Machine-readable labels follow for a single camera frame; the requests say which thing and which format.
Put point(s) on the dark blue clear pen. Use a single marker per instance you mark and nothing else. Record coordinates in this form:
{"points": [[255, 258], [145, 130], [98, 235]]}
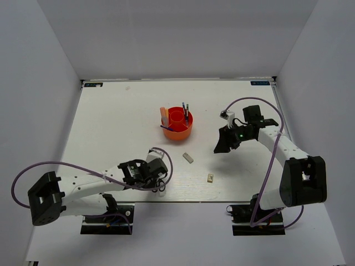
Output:
{"points": [[184, 111]]}

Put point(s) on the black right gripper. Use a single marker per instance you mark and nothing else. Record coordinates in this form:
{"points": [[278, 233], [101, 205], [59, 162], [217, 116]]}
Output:
{"points": [[226, 140]]}

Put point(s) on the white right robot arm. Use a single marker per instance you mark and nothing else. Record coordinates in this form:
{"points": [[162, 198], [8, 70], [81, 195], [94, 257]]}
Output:
{"points": [[303, 179]]}

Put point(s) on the green gel pen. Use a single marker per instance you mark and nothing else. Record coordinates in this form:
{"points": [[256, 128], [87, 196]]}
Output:
{"points": [[187, 114]]}

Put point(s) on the white rectangular eraser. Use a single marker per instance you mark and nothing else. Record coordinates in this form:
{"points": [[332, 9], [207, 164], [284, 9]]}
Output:
{"points": [[187, 157]]}

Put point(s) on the orange round desk organizer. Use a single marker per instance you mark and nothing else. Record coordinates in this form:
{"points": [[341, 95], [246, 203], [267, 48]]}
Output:
{"points": [[177, 123]]}

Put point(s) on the left corner table label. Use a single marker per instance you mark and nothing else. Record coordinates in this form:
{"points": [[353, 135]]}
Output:
{"points": [[93, 85]]}

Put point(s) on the right corner table label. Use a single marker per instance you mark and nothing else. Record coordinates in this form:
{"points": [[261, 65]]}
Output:
{"points": [[260, 83]]}

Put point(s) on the corner table label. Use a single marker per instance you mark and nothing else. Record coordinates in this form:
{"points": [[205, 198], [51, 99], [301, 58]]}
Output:
{"points": [[260, 83], [93, 85]]}

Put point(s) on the black handled scissors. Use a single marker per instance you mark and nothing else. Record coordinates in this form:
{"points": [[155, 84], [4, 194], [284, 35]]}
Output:
{"points": [[160, 188]]}

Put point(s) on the orange cap highlighter marker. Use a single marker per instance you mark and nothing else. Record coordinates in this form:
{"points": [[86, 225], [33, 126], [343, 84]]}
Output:
{"points": [[164, 116]]}

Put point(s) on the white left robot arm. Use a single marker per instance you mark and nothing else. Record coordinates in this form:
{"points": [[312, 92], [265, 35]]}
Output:
{"points": [[91, 195]]}

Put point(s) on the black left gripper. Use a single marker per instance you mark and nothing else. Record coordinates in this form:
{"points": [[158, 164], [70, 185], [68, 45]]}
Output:
{"points": [[152, 184]]}

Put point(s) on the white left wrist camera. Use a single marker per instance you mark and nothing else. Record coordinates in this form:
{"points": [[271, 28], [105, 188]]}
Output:
{"points": [[153, 154]]}

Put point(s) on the blue ballpoint pen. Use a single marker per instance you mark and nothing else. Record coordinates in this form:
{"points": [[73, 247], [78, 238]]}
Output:
{"points": [[167, 128]]}

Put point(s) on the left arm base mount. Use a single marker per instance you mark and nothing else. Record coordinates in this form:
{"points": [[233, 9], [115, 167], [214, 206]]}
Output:
{"points": [[121, 223]]}

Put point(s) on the beige barcode eraser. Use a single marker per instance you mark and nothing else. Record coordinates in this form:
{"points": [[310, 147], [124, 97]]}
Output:
{"points": [[210, 178]]}

